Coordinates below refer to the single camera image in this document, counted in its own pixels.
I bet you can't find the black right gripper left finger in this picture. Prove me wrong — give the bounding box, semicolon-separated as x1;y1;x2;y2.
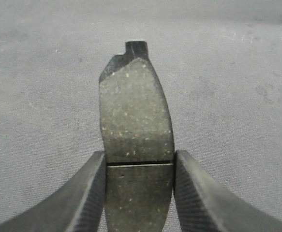
0;151;106;232

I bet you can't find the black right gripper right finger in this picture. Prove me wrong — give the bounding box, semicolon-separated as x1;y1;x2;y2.
174;150;282;232

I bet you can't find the brake pad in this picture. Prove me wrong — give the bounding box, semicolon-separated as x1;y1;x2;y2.
99;41;175;232

